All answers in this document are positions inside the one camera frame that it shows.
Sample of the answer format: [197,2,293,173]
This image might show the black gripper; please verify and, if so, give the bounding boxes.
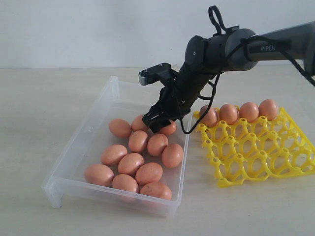
[142,71,192,133]

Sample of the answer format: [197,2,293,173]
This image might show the brown egg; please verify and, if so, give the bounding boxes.
[161,143,184,168]
[219,104,238,125]
[139,182,172,200]
[84,164,114,186]
[118,153,144,176]
[239,102,259,122]
[135,162,163,186]
[158,120,177,136]
[112,174,139,193]
[147,133,168,156]
[128,130,148,153]
[200,107,219,127]
[108,118,132,138]
[100,144,127,167]
[258,99,279,120]
[131,115,149,132]

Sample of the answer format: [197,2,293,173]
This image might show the clear plastic bin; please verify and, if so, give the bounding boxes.
[42,76,186,216]

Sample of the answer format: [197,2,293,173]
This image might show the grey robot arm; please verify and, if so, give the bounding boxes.
[139,22,315,133]

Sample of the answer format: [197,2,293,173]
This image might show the yellow plastic egg tray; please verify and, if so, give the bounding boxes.
[195,108,315,187]

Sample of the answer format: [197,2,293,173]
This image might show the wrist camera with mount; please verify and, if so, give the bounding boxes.
[138,62,178,87]

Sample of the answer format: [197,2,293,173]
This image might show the black cable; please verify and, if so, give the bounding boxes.
[172,5,315,135]

